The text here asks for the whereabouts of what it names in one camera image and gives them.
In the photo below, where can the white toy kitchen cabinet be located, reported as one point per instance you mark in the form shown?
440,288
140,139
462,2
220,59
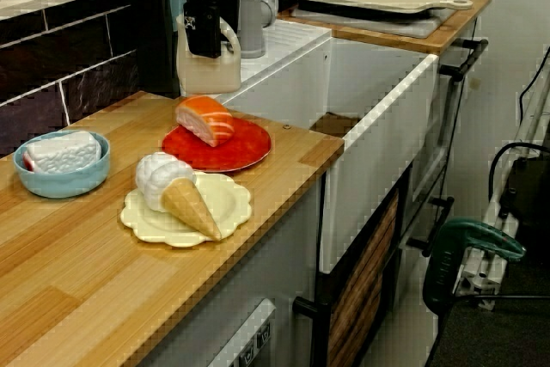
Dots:
279,255

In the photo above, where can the cream scalloped plate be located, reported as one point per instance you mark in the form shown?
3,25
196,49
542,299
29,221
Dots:
232,203

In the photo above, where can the light blue bowl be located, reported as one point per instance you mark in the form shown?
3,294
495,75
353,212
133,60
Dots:
60,184

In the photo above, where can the white toy sink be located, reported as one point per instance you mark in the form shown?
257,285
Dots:
378,148

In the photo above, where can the white plastic bottle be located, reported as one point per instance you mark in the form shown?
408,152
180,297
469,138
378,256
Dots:
206,77

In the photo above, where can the aluminium frame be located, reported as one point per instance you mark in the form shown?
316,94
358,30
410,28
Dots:
533,122

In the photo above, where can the toy salmon sushi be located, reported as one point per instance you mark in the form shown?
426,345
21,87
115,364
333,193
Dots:
202,122

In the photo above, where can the grey toy faucet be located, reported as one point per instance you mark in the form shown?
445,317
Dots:
251,32

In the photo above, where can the black box device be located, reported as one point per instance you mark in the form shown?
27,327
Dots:
533,186

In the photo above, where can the toy appliance front panel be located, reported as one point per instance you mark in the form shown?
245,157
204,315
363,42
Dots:
253,324

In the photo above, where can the white textured sponge toy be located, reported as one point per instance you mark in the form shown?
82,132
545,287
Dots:
64,152

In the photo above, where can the grey hob tray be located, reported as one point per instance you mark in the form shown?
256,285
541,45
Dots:
408,27

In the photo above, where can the toy ice cream cone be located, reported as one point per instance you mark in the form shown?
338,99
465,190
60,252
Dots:
189,208

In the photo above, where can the red round plate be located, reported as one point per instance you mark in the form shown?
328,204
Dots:
240,152

